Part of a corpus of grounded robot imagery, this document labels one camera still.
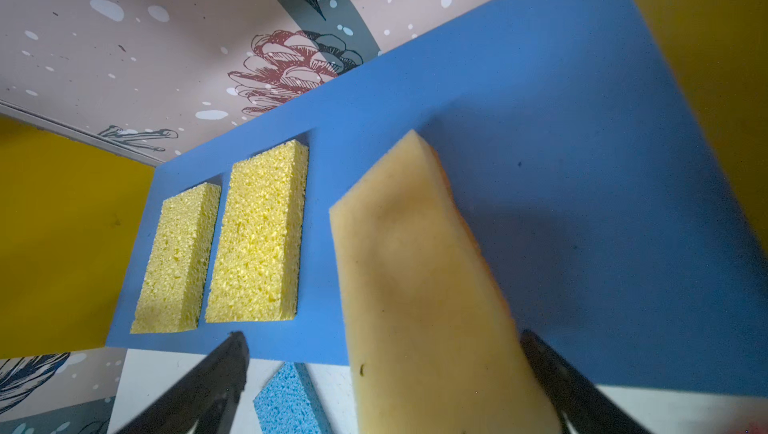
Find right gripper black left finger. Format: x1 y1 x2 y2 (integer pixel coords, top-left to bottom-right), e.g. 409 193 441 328
120 331 250 433

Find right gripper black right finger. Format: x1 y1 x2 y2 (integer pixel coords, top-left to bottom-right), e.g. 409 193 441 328
520 329 650 434

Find blue sponge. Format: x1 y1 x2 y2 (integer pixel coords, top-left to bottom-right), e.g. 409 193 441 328
253 362 333 434

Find yellow cellulose sponge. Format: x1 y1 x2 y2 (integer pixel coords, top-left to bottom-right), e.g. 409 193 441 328
205 139 309 323

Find pale yellow sponge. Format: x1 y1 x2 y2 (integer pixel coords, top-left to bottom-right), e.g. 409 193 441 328
329 132 562 433

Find yellow wooden shelf unit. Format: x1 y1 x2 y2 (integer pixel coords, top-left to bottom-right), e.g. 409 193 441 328
1 0 767 397

